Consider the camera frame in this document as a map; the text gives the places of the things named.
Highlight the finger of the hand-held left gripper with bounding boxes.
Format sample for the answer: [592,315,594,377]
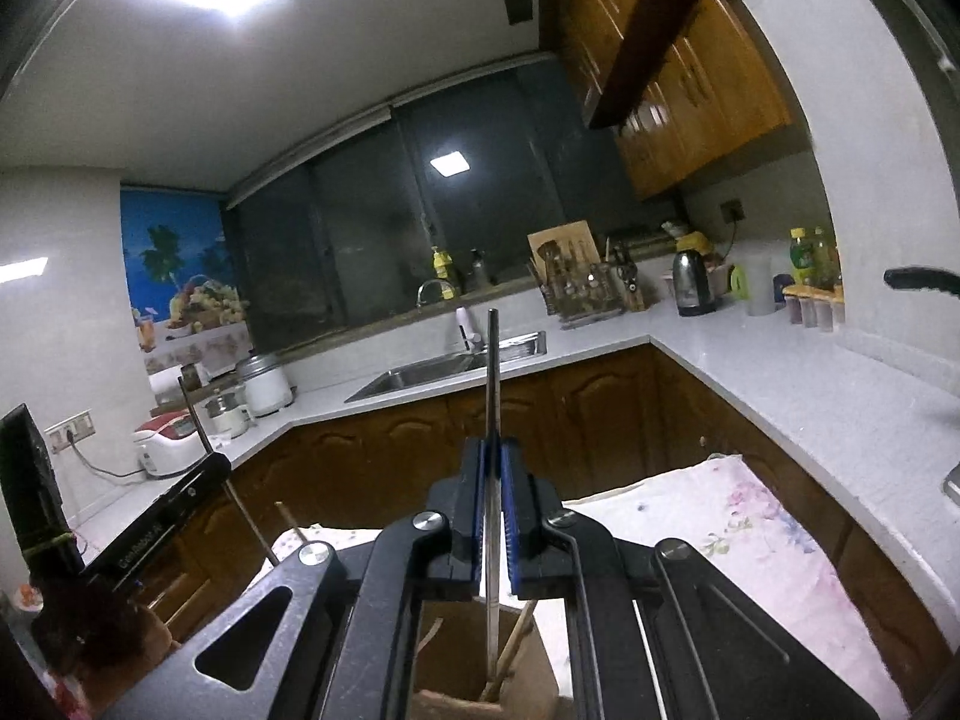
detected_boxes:
[171,454,232,515]

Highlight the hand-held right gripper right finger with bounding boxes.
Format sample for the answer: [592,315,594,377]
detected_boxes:
[501,444,882,720]

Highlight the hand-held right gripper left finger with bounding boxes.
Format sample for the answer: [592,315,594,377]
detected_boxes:
[97,435,500,720]

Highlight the metal chopstick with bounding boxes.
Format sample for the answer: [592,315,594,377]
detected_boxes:
[482,309,503,691]

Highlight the wooden utensil holder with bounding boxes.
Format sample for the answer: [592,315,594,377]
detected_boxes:
[409,598,560,720]

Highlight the white rice cooker red panel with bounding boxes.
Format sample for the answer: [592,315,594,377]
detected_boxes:
[133,414,219,478]

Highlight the small white pot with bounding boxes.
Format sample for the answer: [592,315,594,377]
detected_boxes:
[204,384,253,440]

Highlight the white paper roll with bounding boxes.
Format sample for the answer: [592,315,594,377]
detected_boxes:
[149,369,185,414]

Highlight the white rice cooker metal lid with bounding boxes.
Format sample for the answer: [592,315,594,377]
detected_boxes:
[235,352,294,418]

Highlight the steel sink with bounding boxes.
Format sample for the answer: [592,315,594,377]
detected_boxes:
[345,331,548,403]

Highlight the floral tablecloth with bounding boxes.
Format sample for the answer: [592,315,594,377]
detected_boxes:
[270,454,912,715]

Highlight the knife block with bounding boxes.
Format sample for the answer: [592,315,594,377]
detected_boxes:
[611,240,647,313]

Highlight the wooden cutting board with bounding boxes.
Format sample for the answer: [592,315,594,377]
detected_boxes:
[527,220,601,286]

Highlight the steel electric kettle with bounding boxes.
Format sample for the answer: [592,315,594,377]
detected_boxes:
[671,247,723,318]

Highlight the dark kitchen window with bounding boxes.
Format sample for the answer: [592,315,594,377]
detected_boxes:
[223,60,640,355]

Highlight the clear plastic pitcher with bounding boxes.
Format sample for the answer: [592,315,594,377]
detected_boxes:
[730,253,782,317]

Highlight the spice jar set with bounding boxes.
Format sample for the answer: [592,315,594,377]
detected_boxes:
[783,285,845,332]

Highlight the green bottle yellow cap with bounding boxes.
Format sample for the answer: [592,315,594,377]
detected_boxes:
[787,227,819,290]

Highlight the wooden upper cabinets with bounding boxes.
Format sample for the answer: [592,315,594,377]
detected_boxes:
[536,0,796,200]

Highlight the black wok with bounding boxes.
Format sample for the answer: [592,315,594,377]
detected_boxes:
[883,266,960,294]

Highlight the grey wall outlet strip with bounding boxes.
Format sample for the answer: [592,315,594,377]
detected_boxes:
[45,409,98,453]

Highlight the black power cable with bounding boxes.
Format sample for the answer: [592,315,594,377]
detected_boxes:
[70,435,145,482]

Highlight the wire utensil rack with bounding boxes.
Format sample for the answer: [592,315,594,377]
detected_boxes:
[529,240,623,329]

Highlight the tropical fruit wall poster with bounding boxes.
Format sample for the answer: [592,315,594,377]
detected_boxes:
[120,189,253,376]

